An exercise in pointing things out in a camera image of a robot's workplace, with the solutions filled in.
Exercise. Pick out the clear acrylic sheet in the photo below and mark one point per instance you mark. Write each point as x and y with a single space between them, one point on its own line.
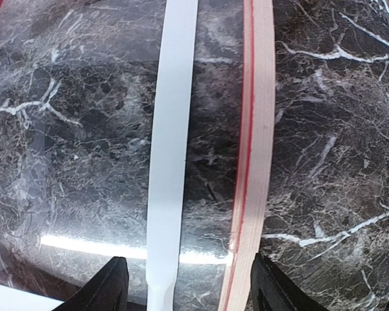
210 172

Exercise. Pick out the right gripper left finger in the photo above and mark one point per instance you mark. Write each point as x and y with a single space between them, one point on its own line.
106 291

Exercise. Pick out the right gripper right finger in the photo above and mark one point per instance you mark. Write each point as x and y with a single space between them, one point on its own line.
272 290

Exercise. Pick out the red wooden picture frame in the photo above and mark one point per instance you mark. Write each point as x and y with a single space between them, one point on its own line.
252 171

